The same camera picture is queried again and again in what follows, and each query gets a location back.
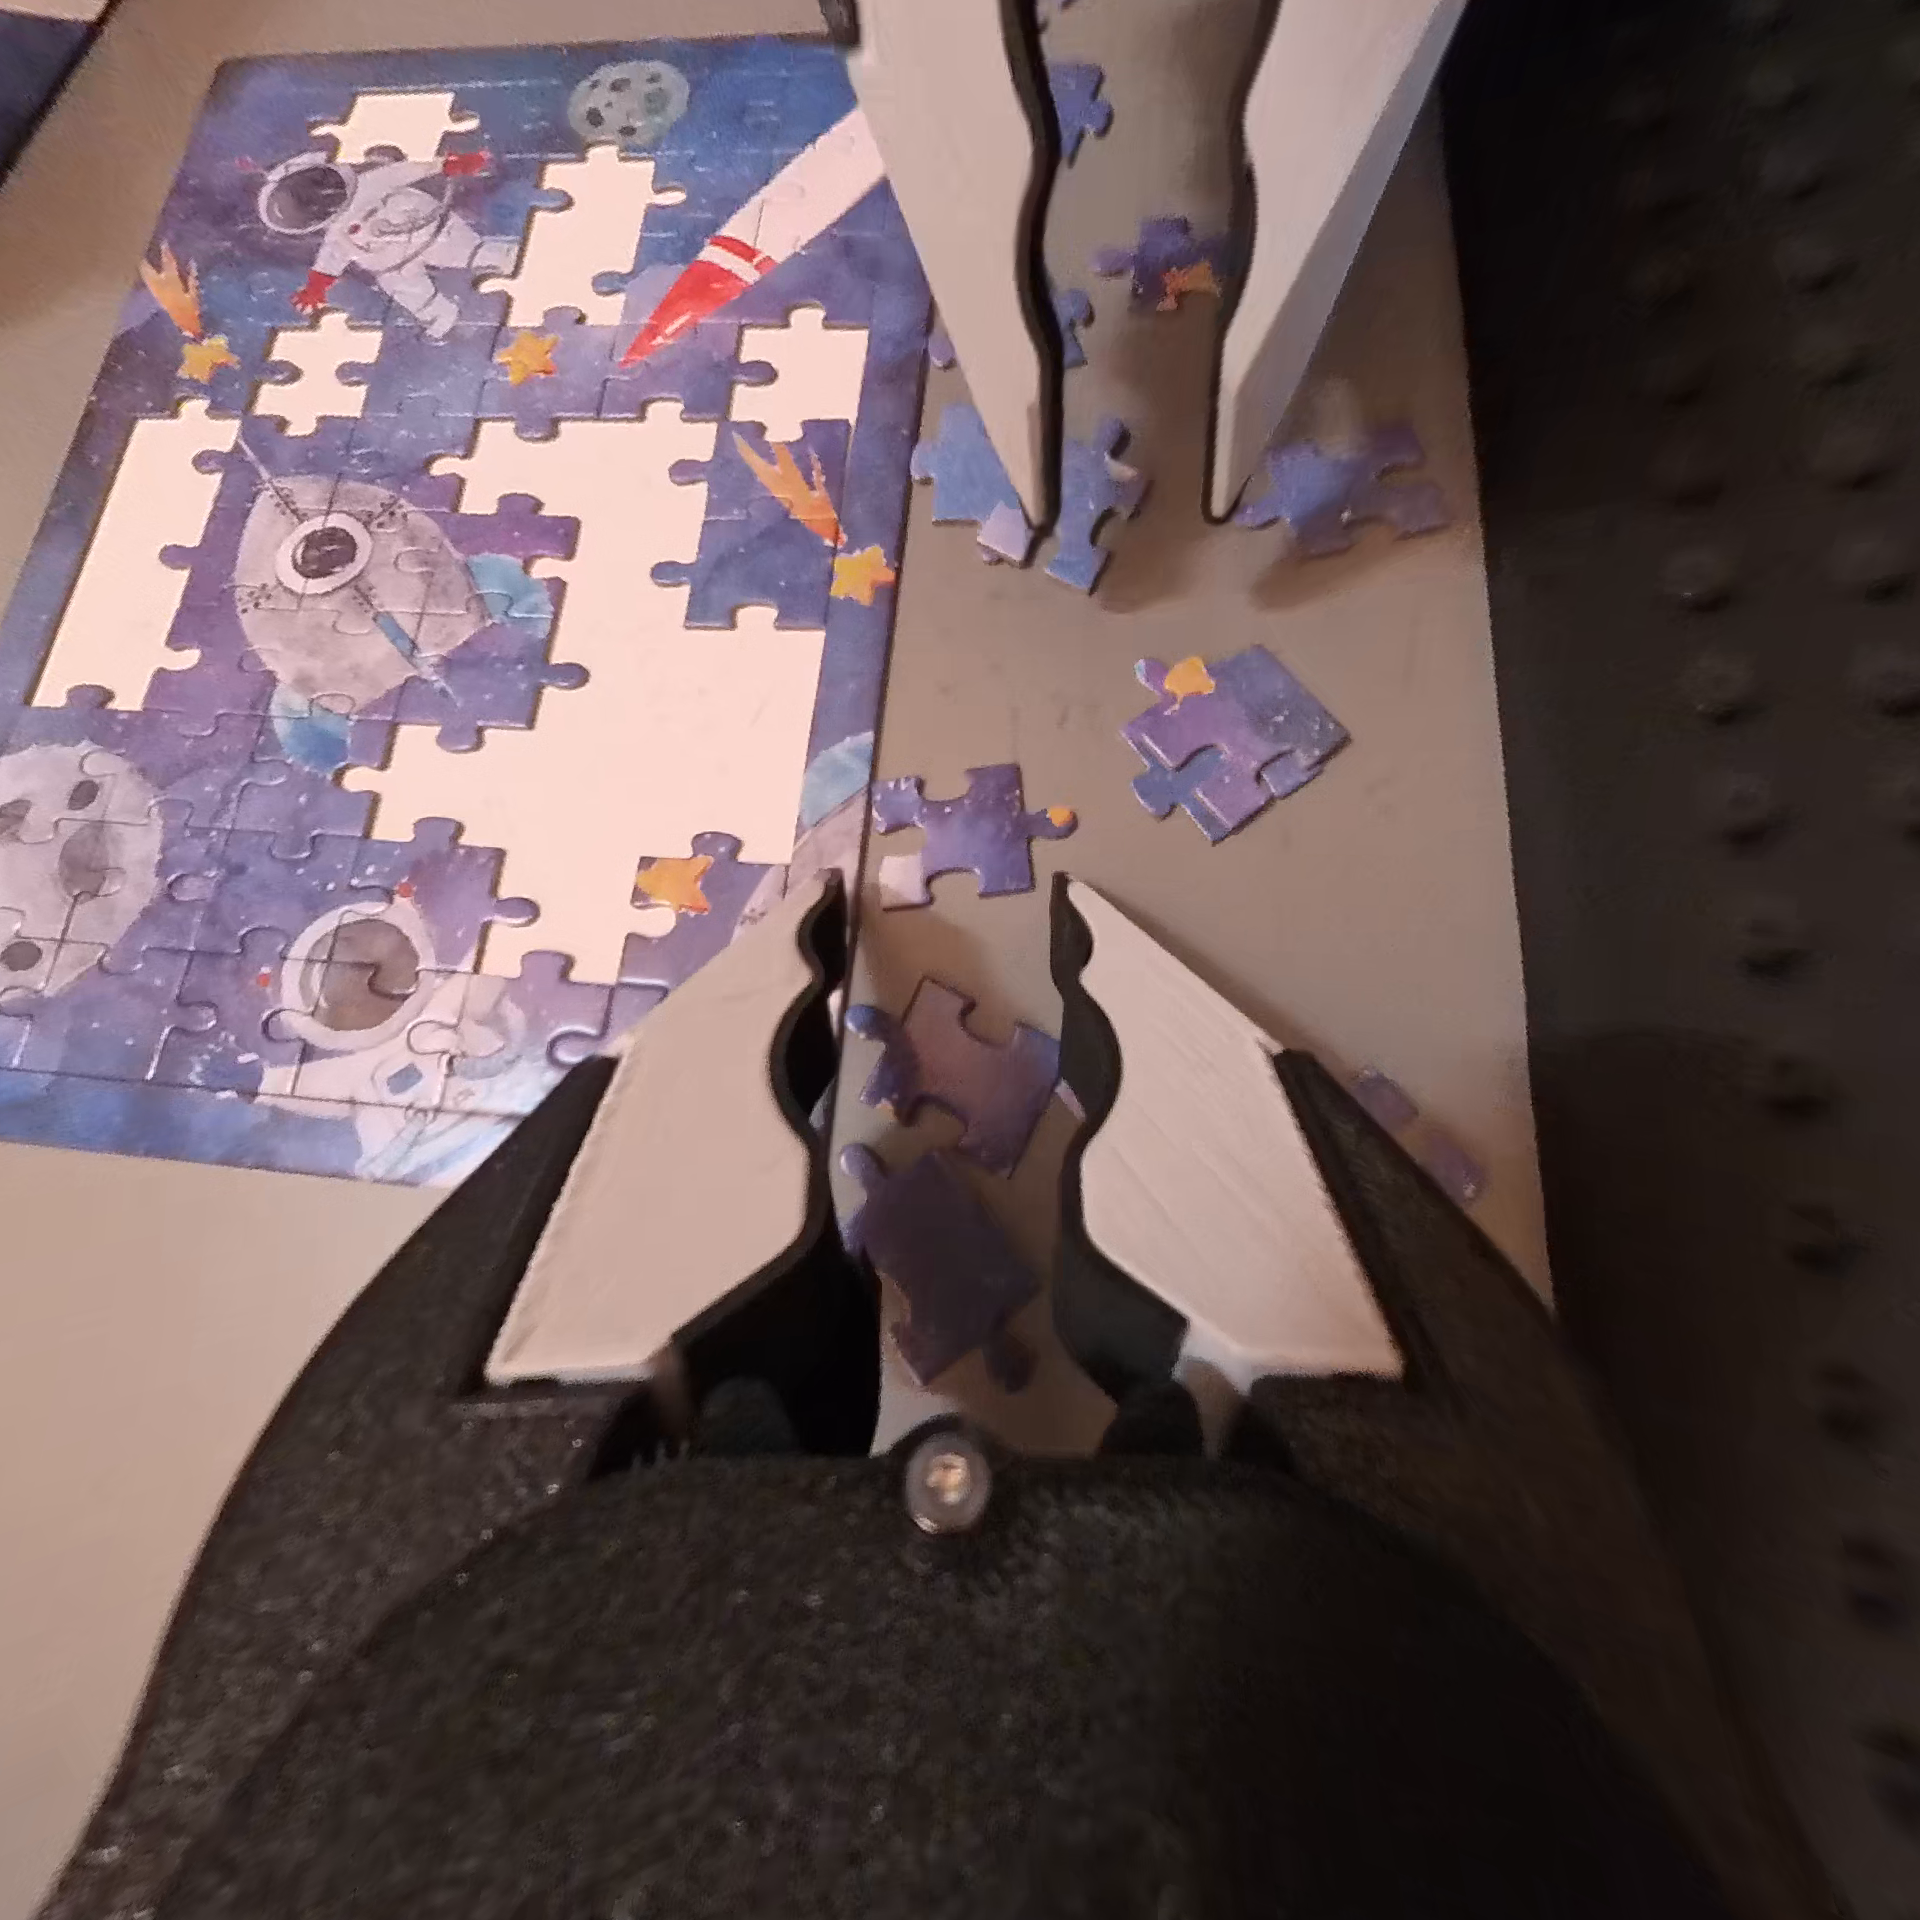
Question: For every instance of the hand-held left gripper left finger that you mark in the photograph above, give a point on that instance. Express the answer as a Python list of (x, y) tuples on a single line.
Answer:
[(661, 1214)]

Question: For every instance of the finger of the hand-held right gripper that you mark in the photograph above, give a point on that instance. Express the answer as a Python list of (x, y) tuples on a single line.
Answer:
[(1337, 150), (945, 182)]

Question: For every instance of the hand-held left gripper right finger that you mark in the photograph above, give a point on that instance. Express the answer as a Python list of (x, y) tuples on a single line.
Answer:
[(1229, 1214)]

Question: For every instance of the puzzle pieces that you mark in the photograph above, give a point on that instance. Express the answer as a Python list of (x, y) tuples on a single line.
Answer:
[(1229, 736)]

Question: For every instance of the space puzzle board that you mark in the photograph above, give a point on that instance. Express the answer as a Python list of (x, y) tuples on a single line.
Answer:
[(151, 225)]

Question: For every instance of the grey desk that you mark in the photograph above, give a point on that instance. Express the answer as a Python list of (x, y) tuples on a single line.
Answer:
[(1350, 930)]

